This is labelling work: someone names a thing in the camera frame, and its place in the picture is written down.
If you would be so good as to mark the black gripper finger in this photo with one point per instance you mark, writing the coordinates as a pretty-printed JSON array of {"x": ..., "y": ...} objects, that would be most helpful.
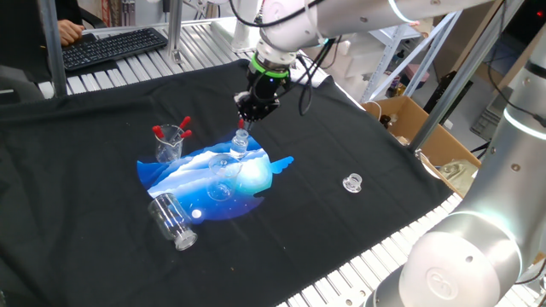
[
  {"x": 245, "y": 104},
  {"x": 266, "y": 108}
]

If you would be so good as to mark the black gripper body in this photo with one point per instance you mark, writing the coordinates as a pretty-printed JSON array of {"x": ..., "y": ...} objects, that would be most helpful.
[{"x": 266, "y": 85}]

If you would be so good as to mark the red bulb plastic dropper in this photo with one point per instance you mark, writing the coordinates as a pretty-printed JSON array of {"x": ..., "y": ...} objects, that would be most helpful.
[
  {"x": 185, "y": 122},
  {"x": 160, "y": 133},
  {"x": 186, "y": 134},
  {"x": 156, "y": 129},
  {"x": 241, "y": 123}
]

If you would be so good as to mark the clear glass jar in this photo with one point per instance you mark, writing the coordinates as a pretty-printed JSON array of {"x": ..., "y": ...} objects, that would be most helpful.
[{"x": 170, "y": 217}]

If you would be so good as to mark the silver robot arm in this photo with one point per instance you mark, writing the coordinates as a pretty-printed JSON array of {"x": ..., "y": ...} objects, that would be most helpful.
[{"x": 469, "y": 264}]

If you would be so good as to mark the person's hand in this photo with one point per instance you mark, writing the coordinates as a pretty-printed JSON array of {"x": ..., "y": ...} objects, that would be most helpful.
[{"x": 70, "y": 32}]

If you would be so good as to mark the small glass vial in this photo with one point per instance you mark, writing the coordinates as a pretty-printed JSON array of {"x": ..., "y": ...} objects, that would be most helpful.
[{"x": 239, "y": 149}]

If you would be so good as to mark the black cloth with blue print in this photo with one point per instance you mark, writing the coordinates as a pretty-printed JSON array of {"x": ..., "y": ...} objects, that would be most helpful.
[{"x": 320, "y": 136}]

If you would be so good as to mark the large glass beaker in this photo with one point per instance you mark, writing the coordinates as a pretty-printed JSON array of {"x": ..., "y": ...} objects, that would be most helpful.
[{"x": 222, "y": 187}]

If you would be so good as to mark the small glass beaker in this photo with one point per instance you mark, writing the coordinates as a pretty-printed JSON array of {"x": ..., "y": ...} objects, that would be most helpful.
[{"x": 164, "y": 153}]

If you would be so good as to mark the clear glass stopper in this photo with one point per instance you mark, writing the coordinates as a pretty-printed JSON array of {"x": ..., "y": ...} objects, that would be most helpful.
[{"x": 352, "y": 183}]

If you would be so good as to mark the white metal shelf rack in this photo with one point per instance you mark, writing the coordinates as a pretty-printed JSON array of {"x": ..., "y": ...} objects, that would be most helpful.
[{"x": 386, "y": 64}]

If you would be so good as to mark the black computer keyboard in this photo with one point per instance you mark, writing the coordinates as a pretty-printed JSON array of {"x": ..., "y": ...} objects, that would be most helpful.
[{"x": 115, "y": 47}]

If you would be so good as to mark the brown cardboard box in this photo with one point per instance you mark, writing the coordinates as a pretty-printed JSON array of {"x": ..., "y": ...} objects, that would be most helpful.
[{"x": 409, "y": 115}]

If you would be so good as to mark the pink box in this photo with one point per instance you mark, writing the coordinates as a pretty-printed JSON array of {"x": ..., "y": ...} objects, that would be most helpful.
[{"x": 416, "y": 72}]

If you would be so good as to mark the black case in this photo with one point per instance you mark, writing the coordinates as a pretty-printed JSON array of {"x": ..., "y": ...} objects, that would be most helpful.
[{"x": 433, "y": 100}]

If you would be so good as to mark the black office chair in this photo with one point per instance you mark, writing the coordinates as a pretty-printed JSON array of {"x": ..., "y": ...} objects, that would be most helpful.
[{"x": 91, "y": 17}]

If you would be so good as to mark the grey plastic bag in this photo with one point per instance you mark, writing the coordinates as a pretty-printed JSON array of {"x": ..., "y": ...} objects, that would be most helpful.
[{"x": 458, "y": 175}]

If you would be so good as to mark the black tripod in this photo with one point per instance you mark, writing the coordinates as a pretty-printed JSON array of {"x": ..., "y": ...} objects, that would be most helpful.
[{"x": 480, "y": 150}]

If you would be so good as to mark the grey plastic crate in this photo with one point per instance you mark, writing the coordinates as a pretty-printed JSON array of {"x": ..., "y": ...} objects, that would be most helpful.
[{"x": 486, "y": 119}]

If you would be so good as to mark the aluminium frame post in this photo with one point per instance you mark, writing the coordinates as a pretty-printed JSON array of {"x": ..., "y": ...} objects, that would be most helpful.
[
  {"x": 53, "y": 51},
  {"x": 455, "y": 89},
  {"x": 175, "y": 30}
]

